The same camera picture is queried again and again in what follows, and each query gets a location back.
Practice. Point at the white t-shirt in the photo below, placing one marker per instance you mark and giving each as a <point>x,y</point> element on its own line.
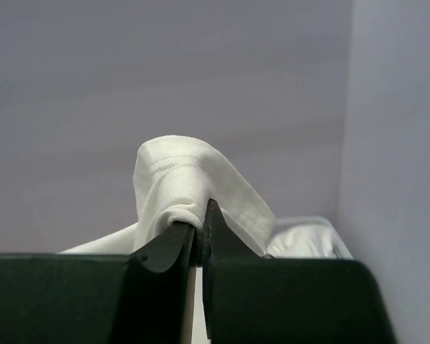
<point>175,176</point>

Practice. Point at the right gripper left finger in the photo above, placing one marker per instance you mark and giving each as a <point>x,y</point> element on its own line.
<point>153,300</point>

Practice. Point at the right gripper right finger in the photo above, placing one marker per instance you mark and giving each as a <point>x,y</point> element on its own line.
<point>231,270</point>

